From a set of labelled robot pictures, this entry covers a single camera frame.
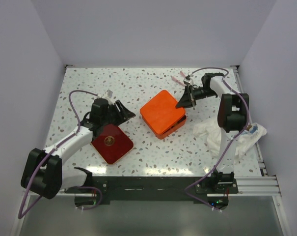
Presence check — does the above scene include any white crumpled plastic bag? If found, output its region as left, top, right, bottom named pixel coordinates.
left=193, top=118, right=267, bottom=162

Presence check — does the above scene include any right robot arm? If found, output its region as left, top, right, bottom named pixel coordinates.
left=176, top=73, right=249, bottom=193

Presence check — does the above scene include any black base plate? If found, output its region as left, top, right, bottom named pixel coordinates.
left=65, top=173, right=239, bottom=209

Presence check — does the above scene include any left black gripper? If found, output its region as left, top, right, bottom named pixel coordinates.
left=101, top=100, right=135, bottom=126

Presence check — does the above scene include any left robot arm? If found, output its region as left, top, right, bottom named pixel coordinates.
left=21, top=98, right=135, bottom=199

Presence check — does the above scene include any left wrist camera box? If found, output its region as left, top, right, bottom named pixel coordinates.
left=104, top=89, right=113, bottom=100

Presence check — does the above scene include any orange compartment cookie box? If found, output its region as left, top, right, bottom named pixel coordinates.
left=143, top=115, right=187, bottom=140

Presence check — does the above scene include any red cookie tray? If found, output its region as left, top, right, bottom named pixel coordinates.
left=91, top=124, right=134, bottom=165

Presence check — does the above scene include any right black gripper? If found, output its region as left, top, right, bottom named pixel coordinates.
left=176, top=85, right=217, bottom=110

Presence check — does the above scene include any orange box lid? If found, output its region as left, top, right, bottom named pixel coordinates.
left=140, top=90, right=186, bottom=123

